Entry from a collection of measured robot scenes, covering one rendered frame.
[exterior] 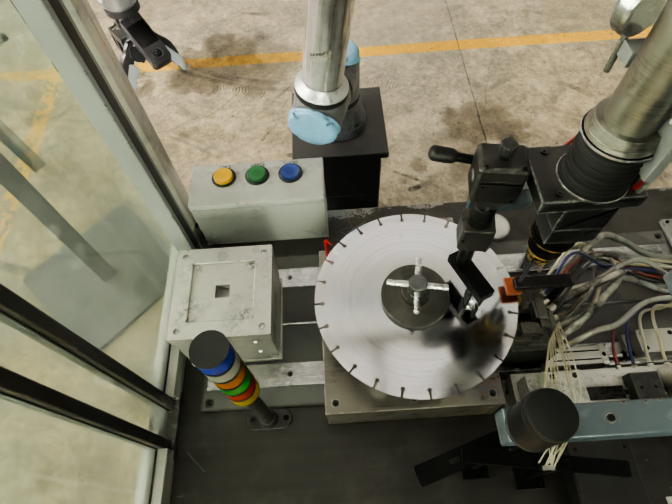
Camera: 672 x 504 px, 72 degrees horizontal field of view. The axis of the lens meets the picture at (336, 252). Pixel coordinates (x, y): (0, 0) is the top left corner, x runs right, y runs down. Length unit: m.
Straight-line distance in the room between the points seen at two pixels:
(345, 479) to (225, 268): 0.43
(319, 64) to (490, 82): 1.78
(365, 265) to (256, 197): 0.29
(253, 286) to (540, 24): 2.55
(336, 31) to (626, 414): 0.73
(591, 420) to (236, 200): 0.71
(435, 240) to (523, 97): 1.84
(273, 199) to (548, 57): 2.17
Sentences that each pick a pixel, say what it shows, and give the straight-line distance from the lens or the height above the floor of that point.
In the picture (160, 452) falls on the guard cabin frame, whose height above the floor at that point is 0.79.
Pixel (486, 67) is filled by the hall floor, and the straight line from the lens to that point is 2.74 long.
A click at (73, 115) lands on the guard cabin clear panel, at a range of 0.74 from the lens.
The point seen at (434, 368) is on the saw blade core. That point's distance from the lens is 0.74.
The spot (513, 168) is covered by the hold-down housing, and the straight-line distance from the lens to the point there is 0.55.
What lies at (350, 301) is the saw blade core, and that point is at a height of 0.95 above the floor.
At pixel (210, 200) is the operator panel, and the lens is 0.99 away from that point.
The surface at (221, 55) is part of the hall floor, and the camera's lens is 2.87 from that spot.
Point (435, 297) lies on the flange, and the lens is 0.77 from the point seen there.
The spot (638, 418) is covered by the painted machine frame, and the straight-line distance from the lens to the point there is 0.71.
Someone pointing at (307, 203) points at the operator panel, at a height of 0.88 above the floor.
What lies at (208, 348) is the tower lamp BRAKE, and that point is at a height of 1.16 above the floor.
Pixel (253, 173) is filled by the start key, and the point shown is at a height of 0.91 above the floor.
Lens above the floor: 1.65
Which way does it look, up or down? 60 degrees down
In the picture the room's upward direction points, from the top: 5 degrees counter-clockwise
